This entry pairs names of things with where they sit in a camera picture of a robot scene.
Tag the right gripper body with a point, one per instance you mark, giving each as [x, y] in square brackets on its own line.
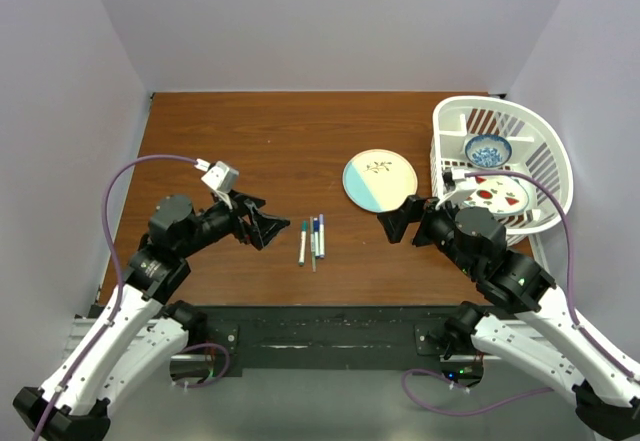
[436, 224]

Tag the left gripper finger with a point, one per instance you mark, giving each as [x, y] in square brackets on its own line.
[264, 229]
[242, 202]

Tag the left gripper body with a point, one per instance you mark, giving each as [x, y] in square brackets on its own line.
[218, 221]

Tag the thin green white pen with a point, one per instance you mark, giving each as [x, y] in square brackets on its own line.
[313, 243]

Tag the white marker green tip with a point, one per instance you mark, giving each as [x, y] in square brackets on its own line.
[302, 248]

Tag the white marker with purple ink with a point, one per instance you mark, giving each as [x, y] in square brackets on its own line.
[321, 236]

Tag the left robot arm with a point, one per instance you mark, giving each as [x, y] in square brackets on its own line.
[153, 274]

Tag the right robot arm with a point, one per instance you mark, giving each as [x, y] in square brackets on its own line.
[580, 368]

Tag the cream and blue plate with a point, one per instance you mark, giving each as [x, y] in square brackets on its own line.
[379, 180]

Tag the watermelon pattern plate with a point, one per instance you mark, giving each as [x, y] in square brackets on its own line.
[502, 195]

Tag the blue patterned bowl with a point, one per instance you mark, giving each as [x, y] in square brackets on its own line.
[488, 151]

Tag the white plastic basket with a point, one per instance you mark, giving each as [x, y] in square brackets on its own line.
[539, 160]

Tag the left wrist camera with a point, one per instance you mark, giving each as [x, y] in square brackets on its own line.
[220, 178]

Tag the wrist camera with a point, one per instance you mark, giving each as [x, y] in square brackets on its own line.
[220, 178]
[459, 185]

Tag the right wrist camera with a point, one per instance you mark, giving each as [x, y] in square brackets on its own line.
[459, 185]

